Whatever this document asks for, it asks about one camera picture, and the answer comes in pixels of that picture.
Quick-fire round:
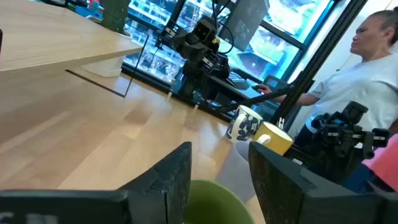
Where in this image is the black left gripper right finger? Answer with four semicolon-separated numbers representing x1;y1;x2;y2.
248;141;398;224

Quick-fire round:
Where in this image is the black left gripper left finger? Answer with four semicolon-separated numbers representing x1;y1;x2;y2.
0;141;193;224

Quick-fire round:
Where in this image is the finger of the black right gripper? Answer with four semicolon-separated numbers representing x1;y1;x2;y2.
154;21;180;49
200;52;222;74

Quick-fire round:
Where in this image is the white mug blue floral print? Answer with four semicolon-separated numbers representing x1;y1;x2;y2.
225;105;264;144

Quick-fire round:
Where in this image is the black monitor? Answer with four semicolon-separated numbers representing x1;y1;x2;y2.
217;0;271;52

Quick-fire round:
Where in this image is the dark green textured object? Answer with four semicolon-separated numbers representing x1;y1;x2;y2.
99;0;132;34

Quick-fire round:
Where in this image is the pale grey mug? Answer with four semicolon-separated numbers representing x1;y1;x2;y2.
216;140;259;203

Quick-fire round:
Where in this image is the clear acrylic panel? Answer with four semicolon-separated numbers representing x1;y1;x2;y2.
65;30;150;98

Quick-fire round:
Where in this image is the small black screen device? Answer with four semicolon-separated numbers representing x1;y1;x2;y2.
262;74;289;93

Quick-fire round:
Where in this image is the white plastic base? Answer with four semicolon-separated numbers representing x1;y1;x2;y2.
81;55;126;78

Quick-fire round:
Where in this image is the green mug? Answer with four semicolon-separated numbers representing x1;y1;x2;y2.
183;179;256;224

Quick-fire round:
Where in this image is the raised wooden shelf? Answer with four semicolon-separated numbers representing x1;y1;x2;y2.
0;0;144;73

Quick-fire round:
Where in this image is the person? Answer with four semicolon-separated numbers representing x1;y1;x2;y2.
256;6;398;194

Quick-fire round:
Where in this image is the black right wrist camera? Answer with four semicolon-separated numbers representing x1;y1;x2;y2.
192;19;218;44

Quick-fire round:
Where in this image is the black cable loop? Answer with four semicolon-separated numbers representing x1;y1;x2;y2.
216;21;235;55

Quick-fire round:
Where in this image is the black metal frame bar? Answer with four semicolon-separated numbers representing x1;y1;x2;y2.
219;86;295;114

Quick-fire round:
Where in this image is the yellow mug white handle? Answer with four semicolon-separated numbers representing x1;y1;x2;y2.
252;121;294;156

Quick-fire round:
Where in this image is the black robot gripper with camera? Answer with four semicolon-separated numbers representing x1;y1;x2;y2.
310;100;390;184

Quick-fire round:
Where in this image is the black metal frame post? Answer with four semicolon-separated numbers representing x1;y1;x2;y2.
269;0;369;126

